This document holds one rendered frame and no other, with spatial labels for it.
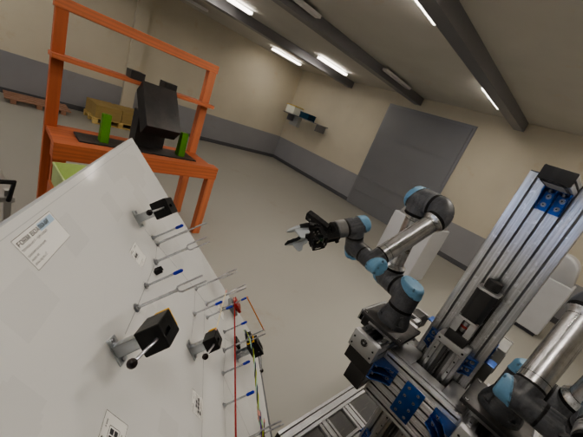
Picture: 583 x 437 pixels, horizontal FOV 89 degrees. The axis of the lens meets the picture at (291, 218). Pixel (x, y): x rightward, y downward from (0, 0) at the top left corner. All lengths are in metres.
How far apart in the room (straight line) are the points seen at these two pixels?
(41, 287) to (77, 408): 0.16
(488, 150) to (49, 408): 8.42
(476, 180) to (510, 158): 0.80
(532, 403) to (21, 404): 1.06
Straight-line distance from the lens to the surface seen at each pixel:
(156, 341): 0.52
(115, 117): 8.97
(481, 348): 1.66
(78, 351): 0.52
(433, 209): 1.37
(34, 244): 0.53
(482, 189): 8.36
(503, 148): 8.44
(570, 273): 6.52
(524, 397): 1.10
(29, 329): 0.48
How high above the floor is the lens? 1.89
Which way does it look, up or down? 18 degrees down
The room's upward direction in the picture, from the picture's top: 22 degrees clockwise
